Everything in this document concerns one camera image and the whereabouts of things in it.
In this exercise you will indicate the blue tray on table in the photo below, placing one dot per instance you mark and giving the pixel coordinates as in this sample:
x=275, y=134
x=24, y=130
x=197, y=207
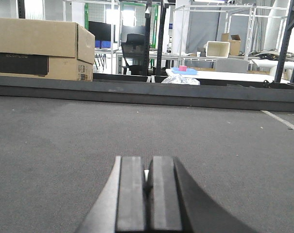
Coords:
x=188, y=71

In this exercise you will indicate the large cardboard box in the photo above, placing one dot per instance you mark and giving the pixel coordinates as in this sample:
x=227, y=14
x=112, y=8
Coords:
x=46, y=49

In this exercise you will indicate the pink cube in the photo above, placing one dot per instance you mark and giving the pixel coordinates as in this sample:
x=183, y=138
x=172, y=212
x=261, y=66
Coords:
x=182, y=68

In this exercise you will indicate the dark steel rack post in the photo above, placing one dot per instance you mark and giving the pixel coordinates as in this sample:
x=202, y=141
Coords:
x=285, y=43

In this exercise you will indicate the dark conveyor side rail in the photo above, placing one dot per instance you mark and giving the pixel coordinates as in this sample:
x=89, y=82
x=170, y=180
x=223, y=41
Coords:
x=240, y=95

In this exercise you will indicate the white metal frame rack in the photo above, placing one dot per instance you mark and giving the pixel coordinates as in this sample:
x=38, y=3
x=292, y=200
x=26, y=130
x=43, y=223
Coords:
x=197, y=22

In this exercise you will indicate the white plastic bin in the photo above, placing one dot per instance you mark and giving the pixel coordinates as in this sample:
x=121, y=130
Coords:
x=217, y=49

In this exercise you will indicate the crumpled clear plastic bag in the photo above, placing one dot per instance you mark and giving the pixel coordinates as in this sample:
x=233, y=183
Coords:
x=178, y=79

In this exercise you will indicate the black office chair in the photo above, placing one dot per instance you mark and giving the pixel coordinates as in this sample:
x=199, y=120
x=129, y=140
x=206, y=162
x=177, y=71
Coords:
x=132, y=52

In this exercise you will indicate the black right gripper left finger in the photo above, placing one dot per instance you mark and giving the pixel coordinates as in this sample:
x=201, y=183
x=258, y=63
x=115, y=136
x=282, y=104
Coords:
x=120, y=207

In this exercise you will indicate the black computer monitor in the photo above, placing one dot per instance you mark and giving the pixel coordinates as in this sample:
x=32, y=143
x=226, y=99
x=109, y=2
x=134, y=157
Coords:
x=102, y=31

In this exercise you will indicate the white table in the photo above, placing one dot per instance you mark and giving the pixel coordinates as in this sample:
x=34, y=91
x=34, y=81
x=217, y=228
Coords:
x=212, y=75

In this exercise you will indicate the small open cardboard box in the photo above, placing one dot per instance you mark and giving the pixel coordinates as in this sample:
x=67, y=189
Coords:
x=235, y=43

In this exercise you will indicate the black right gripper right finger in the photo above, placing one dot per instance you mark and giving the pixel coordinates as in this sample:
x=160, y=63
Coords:
x=177, y=204

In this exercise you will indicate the grey chair back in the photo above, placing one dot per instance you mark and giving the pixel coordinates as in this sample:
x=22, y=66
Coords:
x=231, y=65

